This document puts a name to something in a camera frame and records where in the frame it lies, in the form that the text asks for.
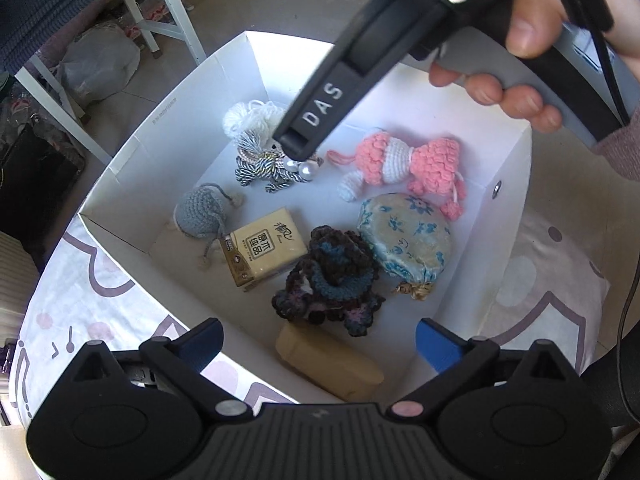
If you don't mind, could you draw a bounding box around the white ribbed suitcase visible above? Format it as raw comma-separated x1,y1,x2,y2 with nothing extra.
0,232,41,341

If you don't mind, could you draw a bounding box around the black box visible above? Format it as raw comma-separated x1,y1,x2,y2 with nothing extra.
0,120,86,241

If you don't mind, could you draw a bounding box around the white plastic bag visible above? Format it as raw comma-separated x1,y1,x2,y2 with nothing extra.
52,22,142,108

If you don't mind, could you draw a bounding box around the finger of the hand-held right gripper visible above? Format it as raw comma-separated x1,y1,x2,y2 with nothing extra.
272,55,373,160

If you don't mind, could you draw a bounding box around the grey braided rope keychain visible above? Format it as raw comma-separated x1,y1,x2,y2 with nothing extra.
234,130,325,193

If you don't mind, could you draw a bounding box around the white shoe box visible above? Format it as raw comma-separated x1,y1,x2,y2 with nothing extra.
77,30,533,406

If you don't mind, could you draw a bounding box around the blue floral fabric pouch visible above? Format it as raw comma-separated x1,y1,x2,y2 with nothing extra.
356,194,453,301

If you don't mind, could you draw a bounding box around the person's right hand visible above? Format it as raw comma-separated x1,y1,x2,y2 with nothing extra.
429,0,640,133

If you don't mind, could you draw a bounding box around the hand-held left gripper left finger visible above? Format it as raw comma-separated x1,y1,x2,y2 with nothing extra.
65,319,253,418

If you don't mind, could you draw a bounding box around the white yarn pompom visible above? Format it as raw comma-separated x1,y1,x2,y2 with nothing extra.
221,100,288,141

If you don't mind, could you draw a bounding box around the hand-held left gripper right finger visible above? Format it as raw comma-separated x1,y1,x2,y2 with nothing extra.
387,320,583,417

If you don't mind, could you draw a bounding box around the pink crochet doll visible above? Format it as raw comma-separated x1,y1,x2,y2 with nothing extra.
326,130,468,221

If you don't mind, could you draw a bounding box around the grey crochet mouse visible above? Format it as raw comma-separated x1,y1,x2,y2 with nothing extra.
167,183,246,271

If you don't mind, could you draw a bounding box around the tan printed small box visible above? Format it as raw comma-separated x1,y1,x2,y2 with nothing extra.
219,206,310,291

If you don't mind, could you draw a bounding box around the pink patterned fabric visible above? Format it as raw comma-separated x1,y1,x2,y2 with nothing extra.
125,0,196,41

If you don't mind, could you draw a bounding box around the dark crochet octopus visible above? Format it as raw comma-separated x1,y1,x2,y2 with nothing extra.
271,226,386,338

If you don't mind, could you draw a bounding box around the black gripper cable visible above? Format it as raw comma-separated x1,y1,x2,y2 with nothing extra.
552,0,640,416

